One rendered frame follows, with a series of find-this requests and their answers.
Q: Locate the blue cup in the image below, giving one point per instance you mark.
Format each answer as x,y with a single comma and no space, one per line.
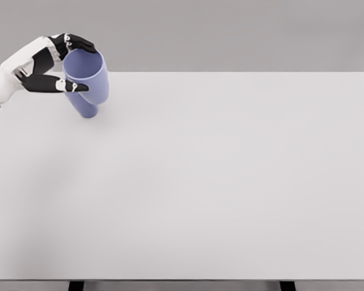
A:
86,107
89,77

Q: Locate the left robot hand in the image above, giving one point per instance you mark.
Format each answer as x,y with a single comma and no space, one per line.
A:
24,59

